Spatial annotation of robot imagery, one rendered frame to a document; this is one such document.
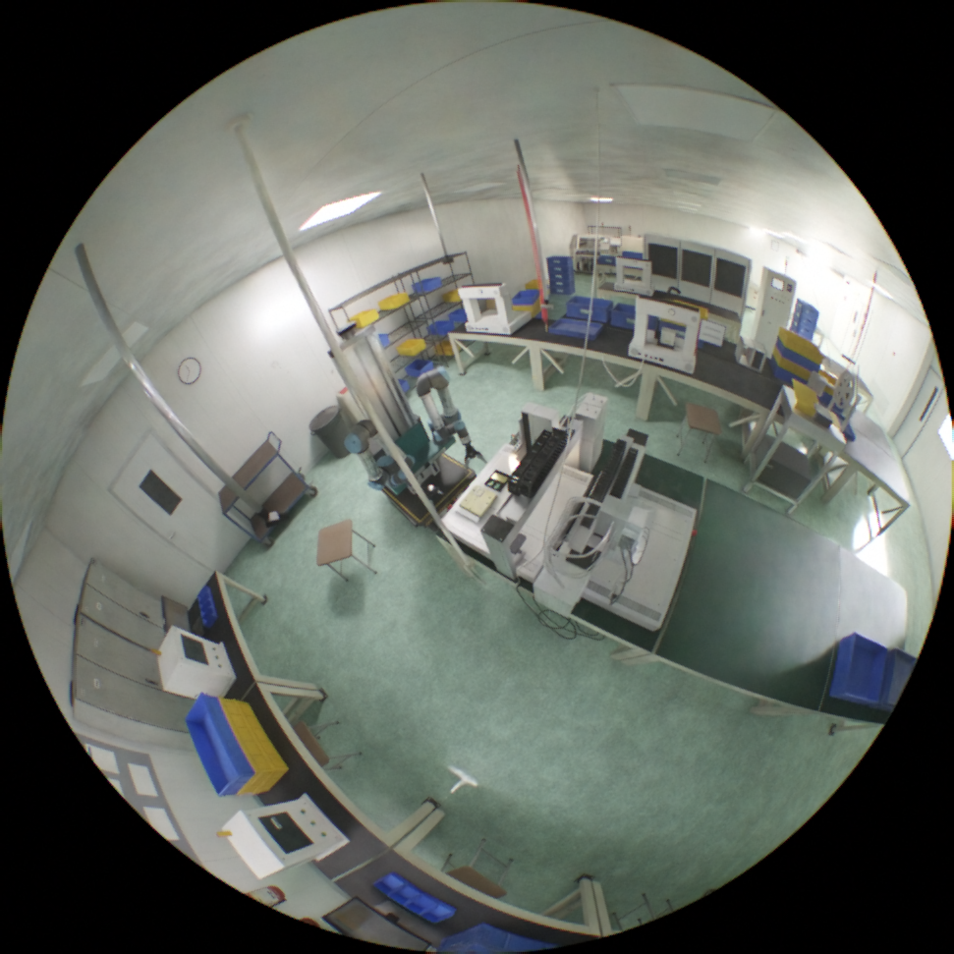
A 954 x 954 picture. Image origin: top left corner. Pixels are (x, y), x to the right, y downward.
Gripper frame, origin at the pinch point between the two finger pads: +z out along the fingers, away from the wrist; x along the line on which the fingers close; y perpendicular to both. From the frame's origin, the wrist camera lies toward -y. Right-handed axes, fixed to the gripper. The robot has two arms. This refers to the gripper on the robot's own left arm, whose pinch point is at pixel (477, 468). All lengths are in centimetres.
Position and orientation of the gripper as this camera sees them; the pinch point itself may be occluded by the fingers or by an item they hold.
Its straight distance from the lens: 204.4
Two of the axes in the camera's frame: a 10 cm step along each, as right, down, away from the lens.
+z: 3.5, 8.4, 4.1
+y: -1.3, -4.0, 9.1
